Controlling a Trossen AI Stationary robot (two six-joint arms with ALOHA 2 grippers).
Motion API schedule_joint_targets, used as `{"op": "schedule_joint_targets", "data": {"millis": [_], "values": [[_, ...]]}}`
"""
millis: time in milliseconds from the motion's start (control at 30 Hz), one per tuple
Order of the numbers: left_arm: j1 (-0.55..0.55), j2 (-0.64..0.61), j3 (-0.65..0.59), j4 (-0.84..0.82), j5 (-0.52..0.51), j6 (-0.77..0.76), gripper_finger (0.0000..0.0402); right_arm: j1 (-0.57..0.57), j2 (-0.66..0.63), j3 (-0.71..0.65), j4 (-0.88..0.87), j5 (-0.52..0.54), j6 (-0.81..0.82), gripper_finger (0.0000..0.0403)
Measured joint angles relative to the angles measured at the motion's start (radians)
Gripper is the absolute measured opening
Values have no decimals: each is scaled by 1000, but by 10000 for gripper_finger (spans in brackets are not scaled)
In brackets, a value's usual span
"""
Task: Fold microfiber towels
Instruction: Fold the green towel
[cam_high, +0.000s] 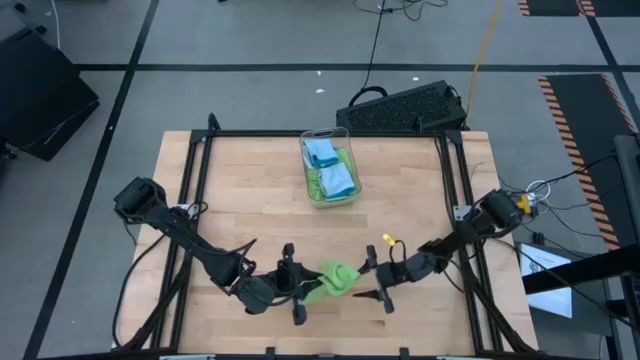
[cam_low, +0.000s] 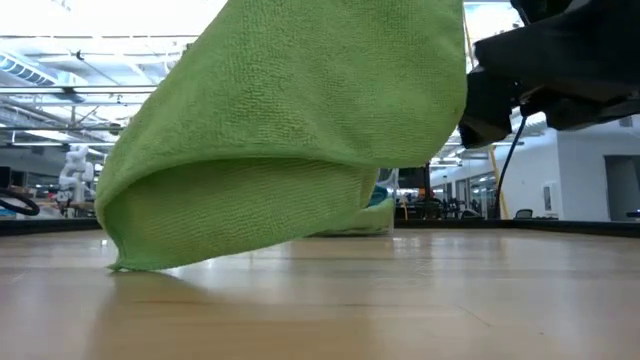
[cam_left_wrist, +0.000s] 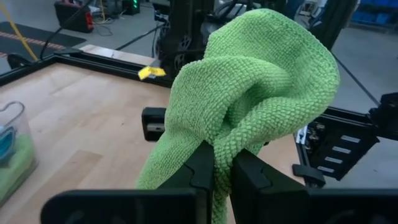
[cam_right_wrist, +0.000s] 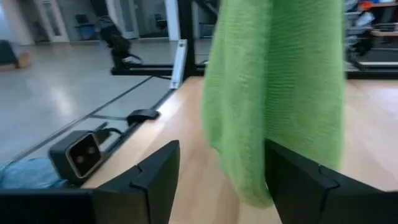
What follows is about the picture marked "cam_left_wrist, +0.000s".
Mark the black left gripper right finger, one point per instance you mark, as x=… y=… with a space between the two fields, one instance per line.
x=295 y=207

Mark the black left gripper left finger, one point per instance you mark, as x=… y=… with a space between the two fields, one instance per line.
x=140 y=207

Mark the green microfiber towel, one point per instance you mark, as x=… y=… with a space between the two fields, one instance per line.
x=18 y=168
x=248 y=77

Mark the light blue microfiber towel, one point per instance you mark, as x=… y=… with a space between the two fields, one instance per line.
x=6 y=144

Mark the clear plastic bin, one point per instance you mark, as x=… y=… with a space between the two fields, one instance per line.
x=21 y=124

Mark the blue storage bins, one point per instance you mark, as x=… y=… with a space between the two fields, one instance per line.
x=376 y=12

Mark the black hazard-striped floor mat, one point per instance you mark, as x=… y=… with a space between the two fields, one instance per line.
x=62 y=37
x=18 y=51

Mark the black device with green light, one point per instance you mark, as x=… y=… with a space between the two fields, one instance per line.
x=131 y=7

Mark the black equipment box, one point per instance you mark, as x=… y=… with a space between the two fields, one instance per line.
x=73 y=17

